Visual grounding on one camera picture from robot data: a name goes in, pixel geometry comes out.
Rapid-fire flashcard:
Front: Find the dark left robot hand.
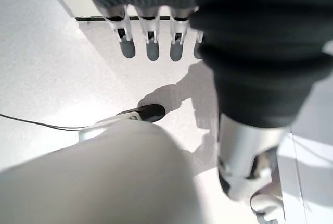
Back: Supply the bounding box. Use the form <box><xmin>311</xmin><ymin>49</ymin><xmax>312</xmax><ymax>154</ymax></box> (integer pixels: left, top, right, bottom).
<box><xmin>76</xmin><ymin>0</ymin><xmax>333</xmax><ymax>202</ymax></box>

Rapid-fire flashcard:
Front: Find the light grey furniture panel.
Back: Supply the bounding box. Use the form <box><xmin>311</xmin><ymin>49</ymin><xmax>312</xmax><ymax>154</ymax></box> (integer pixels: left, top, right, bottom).
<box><xmin>277</xmin><ymin>77</ymin><xmax>333</xmax><ymax>224</ymax></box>

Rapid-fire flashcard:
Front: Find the white robot right foot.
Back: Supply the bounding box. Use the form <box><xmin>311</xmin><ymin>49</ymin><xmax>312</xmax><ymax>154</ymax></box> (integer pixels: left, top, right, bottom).
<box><xmin>249</xmin><ymin>181</ymin><xmax>286</xmax><ymax>224</ymax></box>

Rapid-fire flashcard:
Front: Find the white robot left leg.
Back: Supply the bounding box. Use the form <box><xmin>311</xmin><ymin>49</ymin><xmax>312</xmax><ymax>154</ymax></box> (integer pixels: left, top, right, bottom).
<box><xmin>0</xmin><ymin>109</ymin><xmax>202</xmax><ymax>224</ymax></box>

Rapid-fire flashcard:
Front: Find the thin black floor cable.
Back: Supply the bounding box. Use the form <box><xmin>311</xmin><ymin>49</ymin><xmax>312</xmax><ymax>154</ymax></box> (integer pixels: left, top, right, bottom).
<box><xmin>0</xmin><ymin>113</ymin><xmax>88</xmax><ymax>131</ymax></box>

